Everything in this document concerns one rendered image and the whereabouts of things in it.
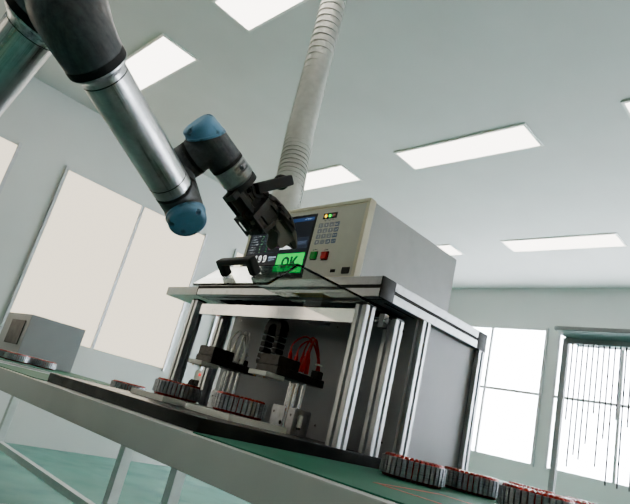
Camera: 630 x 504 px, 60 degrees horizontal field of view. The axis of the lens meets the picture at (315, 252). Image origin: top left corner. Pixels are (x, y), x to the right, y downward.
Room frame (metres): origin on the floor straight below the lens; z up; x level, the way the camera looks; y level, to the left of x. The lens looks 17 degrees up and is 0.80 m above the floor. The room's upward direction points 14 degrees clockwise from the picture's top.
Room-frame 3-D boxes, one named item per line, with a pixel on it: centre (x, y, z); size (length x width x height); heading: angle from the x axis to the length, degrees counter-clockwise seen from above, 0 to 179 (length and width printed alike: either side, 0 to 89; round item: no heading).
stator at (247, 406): (1.17, 0.07, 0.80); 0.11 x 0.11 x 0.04
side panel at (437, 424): (1.28, -0.36, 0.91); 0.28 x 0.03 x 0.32; 132
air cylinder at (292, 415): (1.27, -0.04, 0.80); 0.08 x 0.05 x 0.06; 42
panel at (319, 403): (1.43, -0.04, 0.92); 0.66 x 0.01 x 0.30; 42
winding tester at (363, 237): (1.46, -0.10, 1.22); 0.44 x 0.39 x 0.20; 42
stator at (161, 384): (1.35, 0.23, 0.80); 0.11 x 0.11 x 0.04
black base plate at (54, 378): (1.27, 0.14, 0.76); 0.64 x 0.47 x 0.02; 42
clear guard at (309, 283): (1.12, 0.02, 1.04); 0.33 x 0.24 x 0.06; 132
